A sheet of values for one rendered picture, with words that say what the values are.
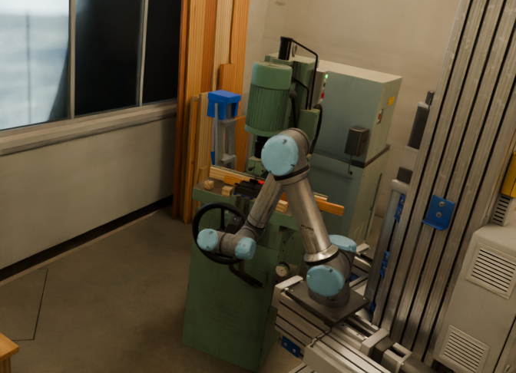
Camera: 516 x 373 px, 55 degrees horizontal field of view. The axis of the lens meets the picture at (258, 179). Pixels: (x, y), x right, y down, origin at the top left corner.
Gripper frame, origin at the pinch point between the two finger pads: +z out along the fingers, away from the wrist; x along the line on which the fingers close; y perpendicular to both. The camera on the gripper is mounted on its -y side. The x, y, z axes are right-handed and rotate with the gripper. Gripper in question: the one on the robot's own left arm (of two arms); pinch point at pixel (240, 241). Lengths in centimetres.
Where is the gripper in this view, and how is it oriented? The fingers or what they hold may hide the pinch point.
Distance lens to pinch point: 203.7
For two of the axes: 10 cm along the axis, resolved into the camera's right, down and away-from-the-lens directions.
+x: 9.3, 1.9, -3.3
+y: -2.4, 9.6, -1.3
